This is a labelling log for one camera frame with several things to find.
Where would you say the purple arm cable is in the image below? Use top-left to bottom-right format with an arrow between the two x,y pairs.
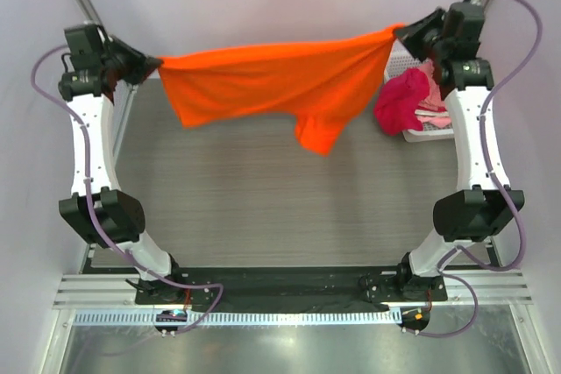
405,0 -> 543,339
31,44 -> 225,335

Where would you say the magenta t shirt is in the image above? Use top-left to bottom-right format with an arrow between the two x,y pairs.
373,68 -> 429,136

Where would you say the white perforated plastic basket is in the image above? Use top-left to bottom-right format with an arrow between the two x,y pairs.
383,39 -> 457,144

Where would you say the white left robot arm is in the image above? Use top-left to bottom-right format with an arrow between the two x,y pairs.
59,23 -> 179,286

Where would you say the light pink t shirt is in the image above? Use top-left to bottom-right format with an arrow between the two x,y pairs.
415,60 -> 451,129

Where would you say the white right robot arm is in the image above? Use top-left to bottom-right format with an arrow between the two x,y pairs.
390,1 -> 525,293

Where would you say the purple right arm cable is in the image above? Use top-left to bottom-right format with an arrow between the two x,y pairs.
405,0 -> 543,339

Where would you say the orange t shirt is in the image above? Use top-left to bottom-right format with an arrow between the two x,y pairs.
159,25 -> 400,155

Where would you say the white slotted cable duct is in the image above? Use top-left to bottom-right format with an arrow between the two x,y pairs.
73,308 -> 401,328

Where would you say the aluminium rail frame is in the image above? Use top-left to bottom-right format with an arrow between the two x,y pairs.
53,270 -> 533,309

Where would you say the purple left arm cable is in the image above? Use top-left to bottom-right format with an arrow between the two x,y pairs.
31,44 -> 225,335

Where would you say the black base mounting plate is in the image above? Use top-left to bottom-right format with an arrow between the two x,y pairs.
134,265 -> 449,314

